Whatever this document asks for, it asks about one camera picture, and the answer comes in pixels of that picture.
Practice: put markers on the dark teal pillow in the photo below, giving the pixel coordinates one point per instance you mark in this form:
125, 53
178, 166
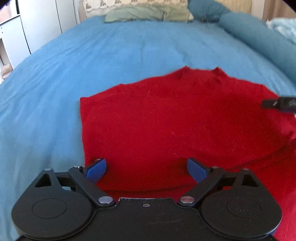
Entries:
207, 10

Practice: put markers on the beige curtain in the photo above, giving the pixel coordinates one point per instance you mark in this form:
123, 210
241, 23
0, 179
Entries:
264, 10

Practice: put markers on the green pillow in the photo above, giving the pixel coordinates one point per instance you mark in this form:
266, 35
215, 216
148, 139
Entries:
149, 13

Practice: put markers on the light blue blanket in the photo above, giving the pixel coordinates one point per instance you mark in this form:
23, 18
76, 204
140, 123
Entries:
284, 26

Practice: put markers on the white shelf desk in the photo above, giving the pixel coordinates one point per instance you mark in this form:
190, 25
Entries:
14, 47

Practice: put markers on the beige quilted headboard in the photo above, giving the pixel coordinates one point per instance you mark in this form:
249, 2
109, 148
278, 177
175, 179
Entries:
102, 7

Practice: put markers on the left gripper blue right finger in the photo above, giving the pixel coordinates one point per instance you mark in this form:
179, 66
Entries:
206, 178

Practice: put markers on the white wardrobe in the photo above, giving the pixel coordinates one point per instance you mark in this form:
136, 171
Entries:
44, 20

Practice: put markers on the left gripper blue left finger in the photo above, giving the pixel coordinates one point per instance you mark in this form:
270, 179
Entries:
86, 178

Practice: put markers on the teal rolled duvet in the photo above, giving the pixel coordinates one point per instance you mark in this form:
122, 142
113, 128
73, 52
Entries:
270, 44

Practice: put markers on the red long-sleeve sweater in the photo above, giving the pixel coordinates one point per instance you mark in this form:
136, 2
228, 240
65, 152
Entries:
146, 132

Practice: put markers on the blue bed sheet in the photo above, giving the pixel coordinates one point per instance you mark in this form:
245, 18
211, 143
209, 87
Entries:
40, 120

